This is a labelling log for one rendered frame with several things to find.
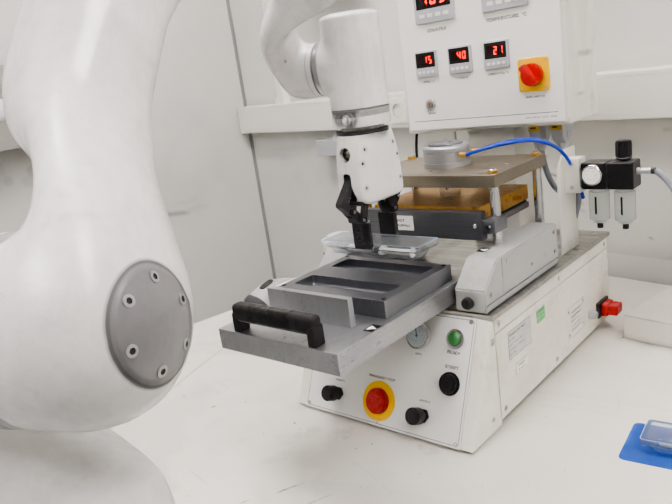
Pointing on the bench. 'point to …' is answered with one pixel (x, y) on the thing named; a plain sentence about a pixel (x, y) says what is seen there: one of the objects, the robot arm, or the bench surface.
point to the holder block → (375, 282)
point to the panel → (409, 383)
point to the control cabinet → (503, 81)
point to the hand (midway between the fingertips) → (376, 231)
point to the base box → (529, 342)
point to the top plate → (470, 165)
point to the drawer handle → (301, 323)
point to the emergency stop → (377, 401)
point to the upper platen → (466, 199)
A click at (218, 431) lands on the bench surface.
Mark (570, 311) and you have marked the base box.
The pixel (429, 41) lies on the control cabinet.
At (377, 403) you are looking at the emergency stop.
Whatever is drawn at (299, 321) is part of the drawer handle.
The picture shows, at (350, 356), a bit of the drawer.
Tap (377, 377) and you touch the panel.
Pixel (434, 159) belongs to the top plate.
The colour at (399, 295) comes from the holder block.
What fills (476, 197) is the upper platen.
